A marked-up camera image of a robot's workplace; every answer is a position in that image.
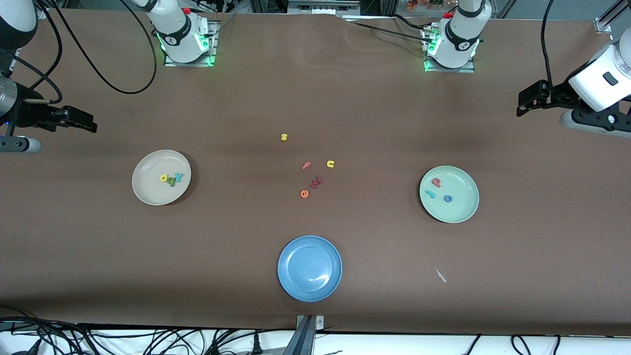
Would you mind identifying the beige plate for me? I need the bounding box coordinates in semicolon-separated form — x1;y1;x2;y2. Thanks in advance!
132;149;192;206

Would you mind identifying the light green plate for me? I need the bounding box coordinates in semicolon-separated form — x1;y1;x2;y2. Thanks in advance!
419;166;480;224

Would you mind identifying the brown paper table cover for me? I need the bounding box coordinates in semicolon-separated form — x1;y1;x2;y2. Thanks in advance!
0;9;631;337

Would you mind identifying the grey metal box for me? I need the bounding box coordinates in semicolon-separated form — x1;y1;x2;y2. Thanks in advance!
287;0;360;15

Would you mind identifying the blue plate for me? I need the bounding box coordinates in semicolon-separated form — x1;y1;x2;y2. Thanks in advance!
277;235;343;303

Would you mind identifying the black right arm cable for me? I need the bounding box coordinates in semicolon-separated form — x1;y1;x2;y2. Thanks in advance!
10;0;158;107

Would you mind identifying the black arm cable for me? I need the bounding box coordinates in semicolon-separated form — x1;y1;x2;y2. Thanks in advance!
540;0;558;97
10;0;158;107

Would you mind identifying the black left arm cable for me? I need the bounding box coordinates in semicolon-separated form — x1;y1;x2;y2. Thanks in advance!
540;0;558;97

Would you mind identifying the aluminium frame profile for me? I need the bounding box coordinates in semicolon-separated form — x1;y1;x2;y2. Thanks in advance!
594;0;631;33

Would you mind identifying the black cable on table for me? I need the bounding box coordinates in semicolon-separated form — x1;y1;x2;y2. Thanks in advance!
351;21;429;44

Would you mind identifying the black cable tangle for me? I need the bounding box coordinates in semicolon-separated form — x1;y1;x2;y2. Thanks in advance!
0;306;296;355

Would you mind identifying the grey camera stand post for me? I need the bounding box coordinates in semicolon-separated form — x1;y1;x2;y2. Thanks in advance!
295;315;325;355

